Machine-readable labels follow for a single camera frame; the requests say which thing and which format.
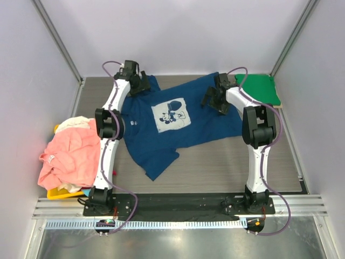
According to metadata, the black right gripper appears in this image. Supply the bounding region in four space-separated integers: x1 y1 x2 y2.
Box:
201 86 230 116

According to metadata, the blue Mickey print t-shirt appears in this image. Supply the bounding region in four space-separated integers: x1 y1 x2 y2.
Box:
121 72 242 180

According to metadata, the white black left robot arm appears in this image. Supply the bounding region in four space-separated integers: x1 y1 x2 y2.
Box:
79 60 150 216

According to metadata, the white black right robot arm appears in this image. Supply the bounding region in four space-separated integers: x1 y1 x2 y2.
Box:
202 73 277 214

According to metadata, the folded green t-shirt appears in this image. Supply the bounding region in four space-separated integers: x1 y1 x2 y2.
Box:
242 74 269 104

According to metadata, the folded beige t-shirt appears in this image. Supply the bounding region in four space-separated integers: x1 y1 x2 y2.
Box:
267 74 282 108

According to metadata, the cream white t-shirt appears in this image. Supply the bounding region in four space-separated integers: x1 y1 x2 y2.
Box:
54 116 91 133

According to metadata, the pink t-shirt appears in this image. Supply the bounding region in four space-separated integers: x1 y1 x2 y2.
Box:
38 116 100 190

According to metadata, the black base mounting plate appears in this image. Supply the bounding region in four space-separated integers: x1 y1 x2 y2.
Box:
95 193 275 222

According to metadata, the yellow plastic bin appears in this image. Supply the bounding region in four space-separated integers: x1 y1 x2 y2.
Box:
39 128 88 200

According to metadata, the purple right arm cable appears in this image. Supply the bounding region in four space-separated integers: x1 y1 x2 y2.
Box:
226 66 293 237

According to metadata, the right aluminium frame post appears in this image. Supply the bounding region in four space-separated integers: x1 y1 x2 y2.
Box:
270 0 320 77

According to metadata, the aluminium frame post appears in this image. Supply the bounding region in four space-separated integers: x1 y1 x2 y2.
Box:
270 0 320 77
31 0 83 85

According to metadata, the left aluminium frame post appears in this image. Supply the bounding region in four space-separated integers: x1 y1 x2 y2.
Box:
31 0 83 85

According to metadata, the aluminium extrusion rail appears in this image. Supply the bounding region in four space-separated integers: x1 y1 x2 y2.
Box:
32 194 327 222

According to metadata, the white slotted cable duct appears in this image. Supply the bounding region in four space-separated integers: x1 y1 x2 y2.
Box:
45 219 247 230

